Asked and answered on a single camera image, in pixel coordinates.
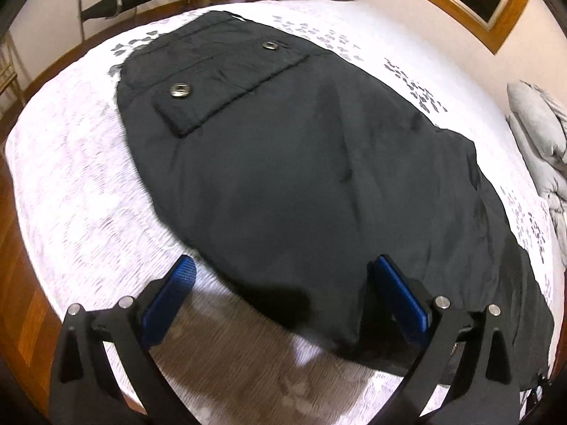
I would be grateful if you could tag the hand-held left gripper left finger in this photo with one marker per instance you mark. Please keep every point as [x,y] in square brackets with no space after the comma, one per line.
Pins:
[175,283]

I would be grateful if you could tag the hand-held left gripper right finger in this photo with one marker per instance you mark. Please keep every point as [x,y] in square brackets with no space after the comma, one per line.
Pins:
[398,292]

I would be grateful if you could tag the light wooden chair frame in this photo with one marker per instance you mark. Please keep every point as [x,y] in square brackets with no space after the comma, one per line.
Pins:
[9,75]

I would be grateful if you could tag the white leaf-print bedspread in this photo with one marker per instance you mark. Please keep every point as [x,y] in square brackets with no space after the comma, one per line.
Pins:
[75,164]

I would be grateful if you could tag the black metal-frame chair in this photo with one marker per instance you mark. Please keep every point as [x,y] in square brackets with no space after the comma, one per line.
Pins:
[119,2]

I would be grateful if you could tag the black pants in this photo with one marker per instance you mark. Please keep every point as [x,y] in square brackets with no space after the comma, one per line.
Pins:
[288,164]

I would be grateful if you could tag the grey folded duvet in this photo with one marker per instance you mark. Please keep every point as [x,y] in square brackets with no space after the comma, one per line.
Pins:
[545,133]

